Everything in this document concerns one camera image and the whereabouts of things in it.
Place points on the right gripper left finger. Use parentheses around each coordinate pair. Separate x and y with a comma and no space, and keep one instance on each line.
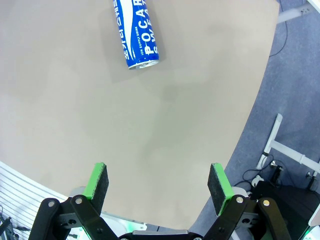
(82,217)

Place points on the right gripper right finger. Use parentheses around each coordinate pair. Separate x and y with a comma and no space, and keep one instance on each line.
(232,217)

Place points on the blue Pocari Sweat can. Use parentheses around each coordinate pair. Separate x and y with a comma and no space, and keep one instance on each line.
(135,32)

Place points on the white plug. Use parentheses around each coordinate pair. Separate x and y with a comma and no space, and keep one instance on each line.
(257,180)

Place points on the black clamp device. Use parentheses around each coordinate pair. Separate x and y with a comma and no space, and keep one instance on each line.
(277,173)

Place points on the white slatted panel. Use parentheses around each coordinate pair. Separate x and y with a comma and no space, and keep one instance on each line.
(20,185)

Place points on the white side table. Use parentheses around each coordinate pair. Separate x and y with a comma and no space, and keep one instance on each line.
(287,152)

